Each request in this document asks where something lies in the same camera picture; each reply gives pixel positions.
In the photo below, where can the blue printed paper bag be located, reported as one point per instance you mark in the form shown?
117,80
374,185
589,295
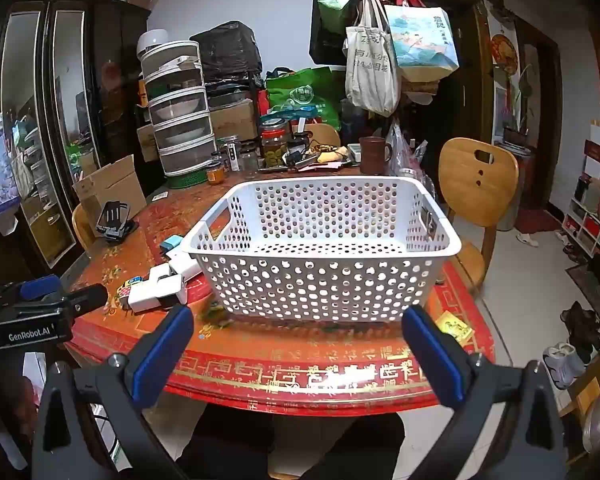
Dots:
420,42

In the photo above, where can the white slipper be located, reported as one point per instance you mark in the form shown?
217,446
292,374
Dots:
527,239

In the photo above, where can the green paper bag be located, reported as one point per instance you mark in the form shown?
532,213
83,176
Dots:
337,2

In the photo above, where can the clear plastic bag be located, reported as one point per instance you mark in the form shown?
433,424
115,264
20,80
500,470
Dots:
399,146

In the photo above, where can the pair of grey shoes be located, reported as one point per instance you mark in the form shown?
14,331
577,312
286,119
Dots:
562,359

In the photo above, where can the clutter pile of packets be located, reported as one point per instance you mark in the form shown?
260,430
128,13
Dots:
305,92

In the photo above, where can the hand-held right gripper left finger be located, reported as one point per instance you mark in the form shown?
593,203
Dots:
162,355

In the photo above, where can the long white block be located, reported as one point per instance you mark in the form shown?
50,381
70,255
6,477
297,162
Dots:
186,261

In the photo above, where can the red patterned tablecloth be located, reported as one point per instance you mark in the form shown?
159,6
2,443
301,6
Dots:
280,360

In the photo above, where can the white perforated plastic basket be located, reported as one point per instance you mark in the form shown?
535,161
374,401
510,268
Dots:
325,270

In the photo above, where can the open cardboard box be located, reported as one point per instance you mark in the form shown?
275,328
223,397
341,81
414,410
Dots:
110,185

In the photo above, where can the white cubby shelf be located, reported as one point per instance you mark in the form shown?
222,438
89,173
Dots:
592,210

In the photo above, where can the white canvas tote bag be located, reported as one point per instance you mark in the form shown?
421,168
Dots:
370,70

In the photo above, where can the black plastic bag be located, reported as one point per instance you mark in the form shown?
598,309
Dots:
227,50

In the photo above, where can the pair of dark shoes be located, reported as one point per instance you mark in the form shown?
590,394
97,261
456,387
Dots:
582,324

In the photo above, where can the small white block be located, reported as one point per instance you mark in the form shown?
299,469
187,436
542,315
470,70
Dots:
160,274

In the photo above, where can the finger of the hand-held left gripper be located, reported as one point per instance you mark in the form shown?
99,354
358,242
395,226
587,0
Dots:
40,288
87,298

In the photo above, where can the wooden chair behind table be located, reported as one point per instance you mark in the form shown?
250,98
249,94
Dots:
322,135

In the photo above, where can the black glass-door cabinet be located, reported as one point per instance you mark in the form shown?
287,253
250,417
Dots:
105,85

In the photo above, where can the black phone holder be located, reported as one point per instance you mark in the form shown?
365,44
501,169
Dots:
114,216

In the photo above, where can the green plastic tray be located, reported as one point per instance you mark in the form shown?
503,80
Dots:
186,178

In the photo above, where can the large white charger box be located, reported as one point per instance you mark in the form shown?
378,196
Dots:
152,300

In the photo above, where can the yellow card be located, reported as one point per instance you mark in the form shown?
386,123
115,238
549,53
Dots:
452,327

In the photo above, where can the wooden chair with plain back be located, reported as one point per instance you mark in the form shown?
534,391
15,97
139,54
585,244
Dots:
82,227

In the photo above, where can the dark door mat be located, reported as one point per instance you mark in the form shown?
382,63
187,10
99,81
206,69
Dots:
592,287

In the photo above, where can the small teal box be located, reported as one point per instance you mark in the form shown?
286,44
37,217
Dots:
172,244

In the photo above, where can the glass pickle jar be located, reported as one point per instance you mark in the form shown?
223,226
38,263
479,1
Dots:
274,144

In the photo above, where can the small orange jar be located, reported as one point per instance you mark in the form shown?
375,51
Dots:
215,173

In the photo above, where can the brown ceramic mug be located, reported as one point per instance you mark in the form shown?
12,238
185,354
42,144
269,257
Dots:
372,156

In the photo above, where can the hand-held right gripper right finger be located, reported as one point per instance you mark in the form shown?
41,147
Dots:
432,355

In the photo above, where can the brown cardboard carton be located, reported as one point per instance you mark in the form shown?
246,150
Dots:
232,120

